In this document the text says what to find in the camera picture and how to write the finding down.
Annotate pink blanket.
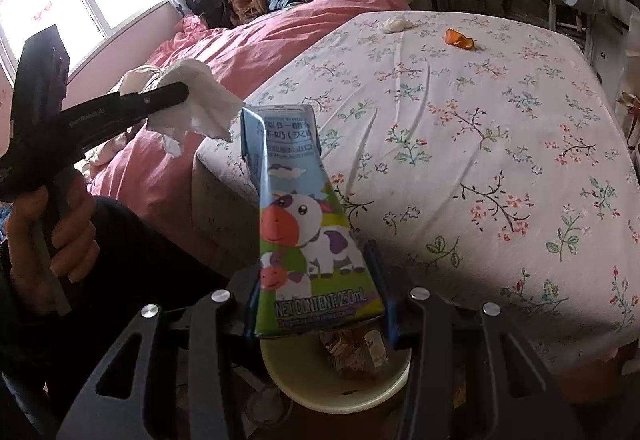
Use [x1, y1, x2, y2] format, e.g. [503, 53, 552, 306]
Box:
[87, 0, 411, 221]

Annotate white plastic bag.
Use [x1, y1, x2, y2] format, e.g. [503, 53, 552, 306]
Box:
[146, 59, 244, 158]

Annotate floral tablecloth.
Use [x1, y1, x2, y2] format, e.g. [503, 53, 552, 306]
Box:
[192, 10, 640, 366]

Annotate pale yellow plastic bin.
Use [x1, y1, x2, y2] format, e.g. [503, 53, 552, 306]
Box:
[260, 320, 413, 413]

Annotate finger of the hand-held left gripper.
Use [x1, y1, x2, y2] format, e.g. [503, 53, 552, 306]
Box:
[64, 82, 190, 153]

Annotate white crumpled cloth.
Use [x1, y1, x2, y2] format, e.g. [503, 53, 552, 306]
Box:
[120, 65, 166, 93]

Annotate person's dark pants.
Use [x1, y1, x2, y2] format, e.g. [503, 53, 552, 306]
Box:
[0, 195, 236, 440]

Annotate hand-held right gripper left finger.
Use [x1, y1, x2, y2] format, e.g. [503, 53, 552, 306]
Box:
[57, 265, 261, 440]

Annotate beige cloth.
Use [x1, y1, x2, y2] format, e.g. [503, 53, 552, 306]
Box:
[82, 130, 132, 183]

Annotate small white tissue ball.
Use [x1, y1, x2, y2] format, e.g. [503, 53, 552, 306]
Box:
[381, 15, 415, 33]

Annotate person's left hand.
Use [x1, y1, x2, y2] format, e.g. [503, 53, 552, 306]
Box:
[7, 176, 97, 308]

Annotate orange peel piece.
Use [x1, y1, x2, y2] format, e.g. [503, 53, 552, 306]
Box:
[444, 27, 476, 50]

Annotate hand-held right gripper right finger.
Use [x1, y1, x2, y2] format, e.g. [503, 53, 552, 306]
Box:
[362, 240, 586, 440]

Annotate brown garment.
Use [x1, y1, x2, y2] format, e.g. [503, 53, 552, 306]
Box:
[229, 0, 268, 26]

